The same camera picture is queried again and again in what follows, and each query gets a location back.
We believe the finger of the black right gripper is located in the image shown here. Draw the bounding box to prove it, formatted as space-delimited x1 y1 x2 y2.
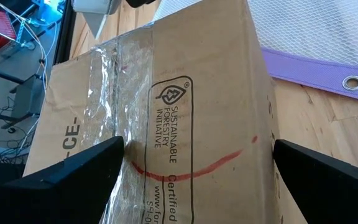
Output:
125 0 157 9

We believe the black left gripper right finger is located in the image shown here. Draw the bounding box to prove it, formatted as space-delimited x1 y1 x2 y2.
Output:
272 138 358 224

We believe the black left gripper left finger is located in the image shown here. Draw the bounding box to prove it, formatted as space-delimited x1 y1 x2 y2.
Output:
0 135 126 224

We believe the brown Sephora cardboard box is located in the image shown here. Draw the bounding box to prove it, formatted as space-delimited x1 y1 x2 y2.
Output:
22 0 308 224

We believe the purple-edged mesh zip pouch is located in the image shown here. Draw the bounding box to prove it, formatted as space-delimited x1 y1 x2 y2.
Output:
152 0 358 105

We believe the black rolling monitor stand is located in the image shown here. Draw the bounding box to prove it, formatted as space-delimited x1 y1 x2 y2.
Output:
0 64 46 134

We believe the white cable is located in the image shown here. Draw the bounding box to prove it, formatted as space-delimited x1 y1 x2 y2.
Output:
0 0 60 147

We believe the white wire shelf rack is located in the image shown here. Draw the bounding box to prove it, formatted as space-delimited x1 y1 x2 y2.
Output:
0 0 67 52

